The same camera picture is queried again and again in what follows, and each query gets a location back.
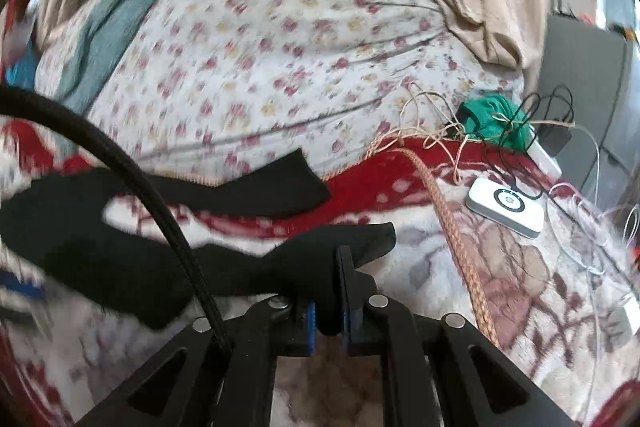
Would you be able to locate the grey-blue fleece cloth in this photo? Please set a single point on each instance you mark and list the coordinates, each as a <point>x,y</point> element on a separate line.
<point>110,37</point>

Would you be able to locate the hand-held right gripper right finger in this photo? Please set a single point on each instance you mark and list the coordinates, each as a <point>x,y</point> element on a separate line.
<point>346,327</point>

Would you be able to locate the grey cabinet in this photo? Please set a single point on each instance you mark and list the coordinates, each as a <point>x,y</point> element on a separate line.
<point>585,67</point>

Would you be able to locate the green cloth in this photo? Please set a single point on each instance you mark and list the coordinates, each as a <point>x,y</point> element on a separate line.
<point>500,112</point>

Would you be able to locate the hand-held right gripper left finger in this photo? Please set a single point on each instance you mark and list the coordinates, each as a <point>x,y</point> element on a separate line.
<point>310,332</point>

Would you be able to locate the black pants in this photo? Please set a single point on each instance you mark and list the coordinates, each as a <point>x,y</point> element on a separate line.
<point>75,227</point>

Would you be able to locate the white flat device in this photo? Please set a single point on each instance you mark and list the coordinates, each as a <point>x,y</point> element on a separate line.
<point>500,207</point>

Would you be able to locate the white charger block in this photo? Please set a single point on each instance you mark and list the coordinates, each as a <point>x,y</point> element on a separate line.
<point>545,159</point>

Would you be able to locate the red floral plush blanket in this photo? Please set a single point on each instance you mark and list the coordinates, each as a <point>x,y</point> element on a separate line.
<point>500,287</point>

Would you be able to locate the black power adapter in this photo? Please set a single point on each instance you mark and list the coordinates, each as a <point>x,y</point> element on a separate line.
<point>557,137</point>

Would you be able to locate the floral bed sheet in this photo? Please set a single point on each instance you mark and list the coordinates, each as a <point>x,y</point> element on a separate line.
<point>275,57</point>

